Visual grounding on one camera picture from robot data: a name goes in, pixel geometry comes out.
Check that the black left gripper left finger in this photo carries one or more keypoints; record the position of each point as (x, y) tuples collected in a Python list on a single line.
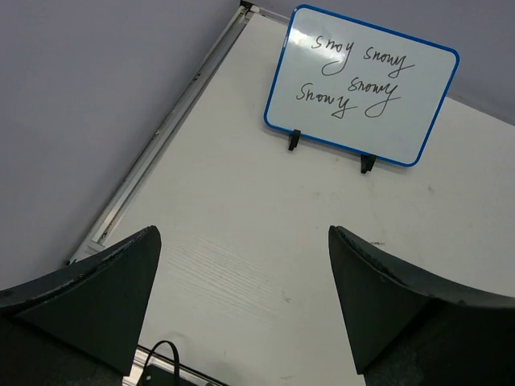
[(80, 325)]

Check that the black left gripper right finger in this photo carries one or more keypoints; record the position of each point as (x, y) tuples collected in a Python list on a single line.
[(408, 326)]

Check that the blue-framed whiteboard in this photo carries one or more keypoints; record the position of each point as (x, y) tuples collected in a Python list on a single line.
[(357, 86)]

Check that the black right whiteboard foot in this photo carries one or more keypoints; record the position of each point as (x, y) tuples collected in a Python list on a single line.
[(367, 162)]

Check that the black whiteboard foot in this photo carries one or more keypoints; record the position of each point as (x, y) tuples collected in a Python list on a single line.
[(367, 162), (294, 139)]

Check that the black left whiteboard foot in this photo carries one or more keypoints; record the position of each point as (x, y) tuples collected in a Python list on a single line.
[(294, 139)]

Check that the aluminium table edge rail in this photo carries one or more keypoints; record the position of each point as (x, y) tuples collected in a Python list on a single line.
[(114, 210)]

